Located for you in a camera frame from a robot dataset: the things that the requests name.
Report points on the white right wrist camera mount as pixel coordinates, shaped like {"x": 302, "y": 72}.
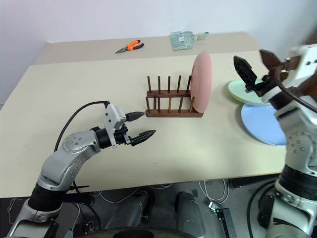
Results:
{"x": 307, "y": 64}

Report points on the blue plate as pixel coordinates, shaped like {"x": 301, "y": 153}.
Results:
{"x": 260, "y": 124}

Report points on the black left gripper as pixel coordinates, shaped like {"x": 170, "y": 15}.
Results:
{"x": 121, "y": 135}

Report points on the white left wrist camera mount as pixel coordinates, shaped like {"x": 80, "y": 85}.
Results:
{"x": 111, "y": 119}

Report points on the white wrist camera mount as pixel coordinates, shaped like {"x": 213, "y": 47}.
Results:
{"x": 307, "y": 64}
{"x": 111, "y": 119}

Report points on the wooden dish rack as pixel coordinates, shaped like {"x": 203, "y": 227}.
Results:
{"x": 171, "y": 112}

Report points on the dark grey rounded robot part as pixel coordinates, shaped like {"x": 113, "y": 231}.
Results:
{"x": 131, "y": 210}
{"x": 189, "y": 213}

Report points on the pink plate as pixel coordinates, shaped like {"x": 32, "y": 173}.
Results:
{"x": 201, "y": 84}

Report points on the black metal bracket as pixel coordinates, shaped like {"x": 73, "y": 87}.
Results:
{"x": 224, "y": 218}

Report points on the clear plastic bag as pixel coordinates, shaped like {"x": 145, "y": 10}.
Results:
{"x": 182, "y": 41}

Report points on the green plate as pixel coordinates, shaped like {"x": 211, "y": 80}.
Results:
{"x": 237, "y": 93}

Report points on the black table frame bar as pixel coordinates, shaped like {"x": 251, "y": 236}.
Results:
{"x": 247, "y": 182}

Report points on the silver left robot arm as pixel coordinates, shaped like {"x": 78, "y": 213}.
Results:
{"x": 71, "y": 148}

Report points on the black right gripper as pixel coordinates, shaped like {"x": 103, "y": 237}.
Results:
{"x": 266, "y": 85}

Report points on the black zip tie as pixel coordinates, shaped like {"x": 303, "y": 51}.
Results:
{"x": 79, "y": 188}

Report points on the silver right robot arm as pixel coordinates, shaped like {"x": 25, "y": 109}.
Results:
{"x": 297, "y": 138}

